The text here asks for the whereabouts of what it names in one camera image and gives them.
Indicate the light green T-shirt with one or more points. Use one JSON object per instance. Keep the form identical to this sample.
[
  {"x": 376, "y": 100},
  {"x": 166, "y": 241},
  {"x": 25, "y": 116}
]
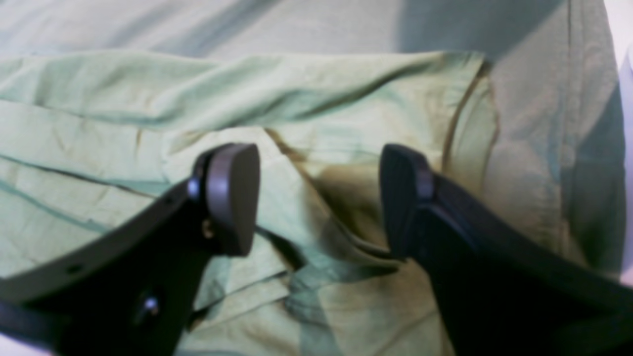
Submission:
[{"x": 89, "y": 139}]

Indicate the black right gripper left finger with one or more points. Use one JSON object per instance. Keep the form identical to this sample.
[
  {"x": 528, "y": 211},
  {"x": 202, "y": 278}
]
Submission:
[{"x": 131, "y": 292}]

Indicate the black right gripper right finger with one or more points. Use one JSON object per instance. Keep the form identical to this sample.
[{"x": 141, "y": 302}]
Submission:
[{"x": 499, "y": 294}]

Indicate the green table cloth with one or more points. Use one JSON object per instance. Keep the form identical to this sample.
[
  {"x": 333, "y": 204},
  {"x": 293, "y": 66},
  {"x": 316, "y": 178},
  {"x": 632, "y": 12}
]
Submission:
[{"x": 555, "y": 167}]

